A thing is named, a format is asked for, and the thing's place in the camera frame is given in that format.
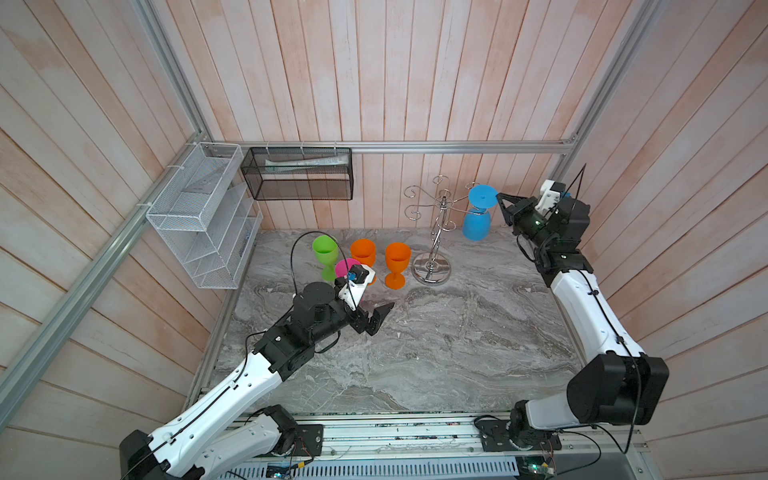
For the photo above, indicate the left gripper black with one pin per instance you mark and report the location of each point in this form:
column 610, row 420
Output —
column 359, row 323

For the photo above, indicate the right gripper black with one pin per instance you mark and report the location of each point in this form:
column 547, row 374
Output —
column 522, row 209

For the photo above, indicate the blue plastic wine glass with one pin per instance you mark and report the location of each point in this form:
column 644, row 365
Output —
column 477, row 223

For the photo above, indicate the pink plastic wine glass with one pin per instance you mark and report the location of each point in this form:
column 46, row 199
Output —
column 347, row 268

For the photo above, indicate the orange wine glass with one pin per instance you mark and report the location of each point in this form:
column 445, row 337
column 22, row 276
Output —
column 397, row 257
column 364, row 251

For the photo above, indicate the orange wine glass front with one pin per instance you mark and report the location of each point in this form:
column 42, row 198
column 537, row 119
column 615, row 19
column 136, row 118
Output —
column 364, row 251

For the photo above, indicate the green plastic wine glass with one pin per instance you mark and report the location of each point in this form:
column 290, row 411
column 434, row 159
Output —
column 327, row 252

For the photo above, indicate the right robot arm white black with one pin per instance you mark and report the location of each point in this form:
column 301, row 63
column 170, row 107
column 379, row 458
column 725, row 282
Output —
column 620, row 383

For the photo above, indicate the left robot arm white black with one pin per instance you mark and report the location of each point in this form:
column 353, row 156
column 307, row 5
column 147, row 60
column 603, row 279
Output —
column 199, row 443

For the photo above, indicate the chrome wine glass rack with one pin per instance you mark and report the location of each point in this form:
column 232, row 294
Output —
column 433, row 268

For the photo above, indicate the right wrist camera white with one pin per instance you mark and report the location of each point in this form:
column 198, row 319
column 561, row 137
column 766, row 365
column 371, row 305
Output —
column 550, row 194

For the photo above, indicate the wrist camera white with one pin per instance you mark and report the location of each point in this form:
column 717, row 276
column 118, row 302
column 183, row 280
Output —
column 550, row 194
column 351, row 287

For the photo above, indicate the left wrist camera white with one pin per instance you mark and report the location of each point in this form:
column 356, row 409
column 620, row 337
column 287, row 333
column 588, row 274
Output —
column 351, row 287

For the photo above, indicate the horizontal aluminium wall profile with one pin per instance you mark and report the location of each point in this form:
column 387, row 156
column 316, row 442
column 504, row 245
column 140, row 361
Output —
column 425, row 147

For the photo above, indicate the aluminium mounting rail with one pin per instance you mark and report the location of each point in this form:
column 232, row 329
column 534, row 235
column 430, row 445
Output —
column 411, row 435

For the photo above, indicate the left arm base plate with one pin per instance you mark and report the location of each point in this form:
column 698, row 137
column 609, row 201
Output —
column 304, row 439

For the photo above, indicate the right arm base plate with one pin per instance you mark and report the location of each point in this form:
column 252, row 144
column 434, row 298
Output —
column 497, row 435

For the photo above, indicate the black wire mesh basket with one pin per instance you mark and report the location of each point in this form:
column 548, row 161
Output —
column 299, row 173

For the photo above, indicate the white wire mesh shelf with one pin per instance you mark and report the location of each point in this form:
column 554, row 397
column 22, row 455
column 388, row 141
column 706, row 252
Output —
column 206, row 219

